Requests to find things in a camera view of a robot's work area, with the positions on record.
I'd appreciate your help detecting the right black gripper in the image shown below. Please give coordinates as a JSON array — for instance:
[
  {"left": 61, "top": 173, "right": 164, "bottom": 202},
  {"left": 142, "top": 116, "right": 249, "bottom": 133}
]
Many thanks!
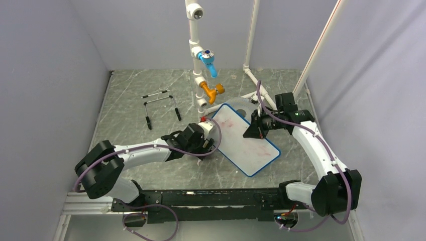
[{"left": 243, "top": 108, "right": 283, "bottom": 140}]

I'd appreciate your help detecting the blue framed whiteboard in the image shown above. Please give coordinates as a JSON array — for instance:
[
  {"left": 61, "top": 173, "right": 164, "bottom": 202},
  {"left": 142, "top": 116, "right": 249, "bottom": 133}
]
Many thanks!
[{"left": 212, "top": 103, "right": 281, "bottom": 177}]

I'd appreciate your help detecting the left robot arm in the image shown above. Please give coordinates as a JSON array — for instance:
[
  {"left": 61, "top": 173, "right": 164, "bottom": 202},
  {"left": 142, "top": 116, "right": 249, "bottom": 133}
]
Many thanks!
[{"left": 74, "top": 120, "right": 220, "bottom": 211}]

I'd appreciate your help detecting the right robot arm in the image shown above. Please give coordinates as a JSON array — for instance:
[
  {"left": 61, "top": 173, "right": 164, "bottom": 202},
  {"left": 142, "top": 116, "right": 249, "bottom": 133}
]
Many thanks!
[{"left": 243, "top": 93, "right": 362, "bottom": 223}]

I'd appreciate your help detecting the orange plastic tap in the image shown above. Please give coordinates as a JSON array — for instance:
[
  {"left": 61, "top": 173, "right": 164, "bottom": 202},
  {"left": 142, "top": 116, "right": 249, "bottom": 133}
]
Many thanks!
[{"left": 199, "top": 81, "right": 225, "bottom": 104}]

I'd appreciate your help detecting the blue plastic tap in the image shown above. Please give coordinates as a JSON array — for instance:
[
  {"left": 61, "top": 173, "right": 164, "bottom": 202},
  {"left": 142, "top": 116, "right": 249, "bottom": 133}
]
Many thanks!
[{"left": 196, "top": 50, "right": 218, "bottom": 78}]

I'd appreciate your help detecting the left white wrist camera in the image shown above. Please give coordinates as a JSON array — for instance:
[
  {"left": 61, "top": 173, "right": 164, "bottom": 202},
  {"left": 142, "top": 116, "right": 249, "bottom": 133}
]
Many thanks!
[{"left": 198, "top": 116, "right": 219, "bottom": 139}]

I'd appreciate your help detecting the black wire whiteboard stand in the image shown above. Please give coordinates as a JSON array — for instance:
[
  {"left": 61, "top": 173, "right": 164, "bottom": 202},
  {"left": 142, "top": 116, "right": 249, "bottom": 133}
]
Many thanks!
[{"left": 141, "top": 89, "right": 182, "bottom": 130}]

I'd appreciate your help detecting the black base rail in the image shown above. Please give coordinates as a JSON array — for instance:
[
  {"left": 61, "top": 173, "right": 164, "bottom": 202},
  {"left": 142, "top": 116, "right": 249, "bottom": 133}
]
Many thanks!
[{"left": 112, "top": 188, "right": 301, "bottom": 224}]

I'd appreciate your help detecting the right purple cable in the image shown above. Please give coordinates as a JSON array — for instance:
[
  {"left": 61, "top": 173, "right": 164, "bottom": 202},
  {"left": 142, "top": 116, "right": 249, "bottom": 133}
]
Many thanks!
[{"left": 255, "top": 79, "right": 353, "bottom": 233}]

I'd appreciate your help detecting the white PVC pipe frame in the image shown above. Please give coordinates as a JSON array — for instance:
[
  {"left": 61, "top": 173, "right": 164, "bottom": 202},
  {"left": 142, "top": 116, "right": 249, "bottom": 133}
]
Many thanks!
[{"left": 184, "top": 0, "right": 347, "bottom": 117}]

